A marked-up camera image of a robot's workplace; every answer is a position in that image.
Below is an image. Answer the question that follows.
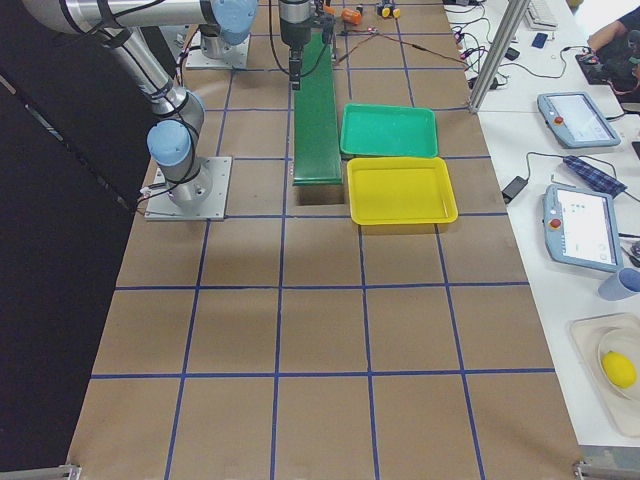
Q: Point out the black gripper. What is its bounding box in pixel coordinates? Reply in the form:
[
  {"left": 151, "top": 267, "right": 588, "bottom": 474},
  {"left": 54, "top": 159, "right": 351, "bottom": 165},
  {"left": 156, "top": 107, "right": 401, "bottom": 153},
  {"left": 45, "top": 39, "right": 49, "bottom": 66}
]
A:
[{"left": 278, "top": 0, "right": 334, "bottom": 91}]

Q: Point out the orange cylinder with 4680 text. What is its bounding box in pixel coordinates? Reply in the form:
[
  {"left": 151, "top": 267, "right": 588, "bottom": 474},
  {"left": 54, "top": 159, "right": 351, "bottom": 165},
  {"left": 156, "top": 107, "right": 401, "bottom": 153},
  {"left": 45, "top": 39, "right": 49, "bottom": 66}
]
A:
[{"left": 341, "top": 6, "right": 363, "bottom": 25}]

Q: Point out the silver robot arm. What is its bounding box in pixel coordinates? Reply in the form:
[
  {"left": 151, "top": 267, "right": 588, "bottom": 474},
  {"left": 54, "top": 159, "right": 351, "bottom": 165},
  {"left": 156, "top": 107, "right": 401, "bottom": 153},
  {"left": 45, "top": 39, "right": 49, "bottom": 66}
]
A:
[
  {"left": 24, "top": 1, "right": 258, "bottom": 210},
  {"left": 199, "top": 24, "right": 231, "bottom": 59}
]

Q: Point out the green conveyor belt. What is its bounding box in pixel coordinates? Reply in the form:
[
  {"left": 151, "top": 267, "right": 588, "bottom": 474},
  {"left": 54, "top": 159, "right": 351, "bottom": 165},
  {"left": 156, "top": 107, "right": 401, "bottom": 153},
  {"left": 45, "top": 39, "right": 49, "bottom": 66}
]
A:
[{"left": 293, "top": 33, "right": 342, "bottom": 186}]

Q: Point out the green plastic tray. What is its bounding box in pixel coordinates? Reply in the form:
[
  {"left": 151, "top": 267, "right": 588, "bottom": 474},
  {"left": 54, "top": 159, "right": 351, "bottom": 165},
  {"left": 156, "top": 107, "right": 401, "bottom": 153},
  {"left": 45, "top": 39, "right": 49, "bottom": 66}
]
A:
[{"left": 340, "top": 103, "right": 439, "bottom": 158}]

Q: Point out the yellow plastic tray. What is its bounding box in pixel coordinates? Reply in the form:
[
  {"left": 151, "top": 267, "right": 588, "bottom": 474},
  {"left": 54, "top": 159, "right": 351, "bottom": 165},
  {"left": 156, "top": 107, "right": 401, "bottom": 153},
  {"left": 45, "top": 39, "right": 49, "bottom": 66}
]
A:
[{"left": 347, "top": 157, "right": 458, "bottom": 226}]

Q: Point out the white keyboard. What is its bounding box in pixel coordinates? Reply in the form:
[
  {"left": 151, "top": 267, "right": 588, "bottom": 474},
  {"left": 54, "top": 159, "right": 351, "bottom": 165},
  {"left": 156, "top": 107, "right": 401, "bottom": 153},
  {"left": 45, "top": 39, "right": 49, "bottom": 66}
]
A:
[{"left": 524, "top": 0, "right": 558, "bottom": 31}]

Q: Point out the blue phone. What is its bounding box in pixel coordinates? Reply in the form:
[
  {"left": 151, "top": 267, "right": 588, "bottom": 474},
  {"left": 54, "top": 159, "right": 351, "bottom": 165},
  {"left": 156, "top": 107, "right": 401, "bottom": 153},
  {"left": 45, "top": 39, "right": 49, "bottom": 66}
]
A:
[{"left": 531, "top": 32, "right": 548, "bottom": 49}]

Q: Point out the black power adapter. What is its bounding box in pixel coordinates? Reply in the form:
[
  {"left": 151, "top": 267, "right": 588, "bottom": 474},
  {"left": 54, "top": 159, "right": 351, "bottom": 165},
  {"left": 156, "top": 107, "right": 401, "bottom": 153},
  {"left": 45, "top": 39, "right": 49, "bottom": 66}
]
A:
[{"left": 501, "top": 176, "right": 528, "bottom": 204}]

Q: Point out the far blue teach pendant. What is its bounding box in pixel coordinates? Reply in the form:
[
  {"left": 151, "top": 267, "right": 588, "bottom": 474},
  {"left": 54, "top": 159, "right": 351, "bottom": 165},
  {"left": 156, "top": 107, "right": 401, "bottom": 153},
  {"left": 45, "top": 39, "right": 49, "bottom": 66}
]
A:
[{"left": 537, "top": 92, "right": 621, "bottom": 149}]

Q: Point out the blue teach pendant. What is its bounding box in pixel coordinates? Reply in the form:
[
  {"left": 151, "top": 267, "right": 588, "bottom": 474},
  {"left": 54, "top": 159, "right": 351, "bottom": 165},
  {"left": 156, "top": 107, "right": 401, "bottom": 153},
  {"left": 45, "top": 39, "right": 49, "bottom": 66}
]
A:
[
  {"left": 537, "top": 92, "right": 621, "bottom": 149},
  {"left": 542, "top": 184, "right": 623, "bottom": 273}
]

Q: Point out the person in dark clothes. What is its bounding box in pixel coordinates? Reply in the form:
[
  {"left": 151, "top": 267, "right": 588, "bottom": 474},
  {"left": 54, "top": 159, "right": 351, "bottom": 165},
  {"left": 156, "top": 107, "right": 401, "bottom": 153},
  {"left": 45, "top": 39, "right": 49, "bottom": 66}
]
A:
[{"left": 583, "top": 7, "right": 639, "bottom": 66}]

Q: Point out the near blue teach pendant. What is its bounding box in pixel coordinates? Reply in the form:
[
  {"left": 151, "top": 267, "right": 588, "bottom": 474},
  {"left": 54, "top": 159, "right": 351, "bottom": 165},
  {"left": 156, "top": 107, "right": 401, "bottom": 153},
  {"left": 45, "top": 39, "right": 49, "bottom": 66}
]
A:
[{"left": 542, "top": 184, "right": 623, "bottom": 273}]

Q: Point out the blue plaid cloth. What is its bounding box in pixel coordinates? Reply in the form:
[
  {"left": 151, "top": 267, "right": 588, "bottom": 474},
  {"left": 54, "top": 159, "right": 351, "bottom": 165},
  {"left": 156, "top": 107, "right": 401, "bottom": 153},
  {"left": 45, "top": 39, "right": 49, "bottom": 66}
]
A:
[{"left": 563, "top": 155, "right": 627, "bottom": 198}]

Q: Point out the blue plastic cup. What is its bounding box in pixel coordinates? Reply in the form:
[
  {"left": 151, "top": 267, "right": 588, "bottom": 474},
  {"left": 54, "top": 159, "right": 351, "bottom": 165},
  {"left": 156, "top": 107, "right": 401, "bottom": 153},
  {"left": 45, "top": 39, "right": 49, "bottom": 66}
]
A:
[{"left": 598, "top": 268, "right": 640, "bottom": 301}]

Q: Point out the beige tray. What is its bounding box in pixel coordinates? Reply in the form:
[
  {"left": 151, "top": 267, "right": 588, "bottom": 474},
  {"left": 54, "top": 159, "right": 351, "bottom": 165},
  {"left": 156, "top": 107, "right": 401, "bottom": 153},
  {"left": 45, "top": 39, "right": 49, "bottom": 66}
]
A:
[{"left": 569, "top": 313, "right": 639, "bottom": 438}]

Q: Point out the white bowl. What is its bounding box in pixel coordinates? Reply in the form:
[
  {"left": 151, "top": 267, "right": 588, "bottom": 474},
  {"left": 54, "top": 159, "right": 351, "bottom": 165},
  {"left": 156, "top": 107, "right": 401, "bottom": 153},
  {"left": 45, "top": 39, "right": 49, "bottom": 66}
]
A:
[{"left": 598, "top": 328, "right": 639, "bottom": 402}]

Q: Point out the yellow lemon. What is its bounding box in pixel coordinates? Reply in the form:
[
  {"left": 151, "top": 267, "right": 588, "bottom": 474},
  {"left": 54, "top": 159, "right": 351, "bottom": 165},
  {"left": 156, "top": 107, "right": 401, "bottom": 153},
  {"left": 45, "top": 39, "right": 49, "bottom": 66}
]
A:
[{"left": 601, "top": 351, "right": 637, "bottom": 389}]

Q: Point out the red black wire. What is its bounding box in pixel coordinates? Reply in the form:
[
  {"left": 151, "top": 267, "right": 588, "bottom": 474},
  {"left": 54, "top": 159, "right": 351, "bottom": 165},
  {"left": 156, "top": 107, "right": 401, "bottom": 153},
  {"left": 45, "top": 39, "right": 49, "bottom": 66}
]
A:
[{"left": 335, "top": 28, "right": 471, "bottom": 67}]

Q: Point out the aluminium frame post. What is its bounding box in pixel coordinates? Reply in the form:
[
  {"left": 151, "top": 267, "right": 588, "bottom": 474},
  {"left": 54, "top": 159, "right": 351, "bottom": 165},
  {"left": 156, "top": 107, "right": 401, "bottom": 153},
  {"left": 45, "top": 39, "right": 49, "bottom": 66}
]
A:
[{"left": 468, "top": 0, "right": 528, "bottom": 113}]

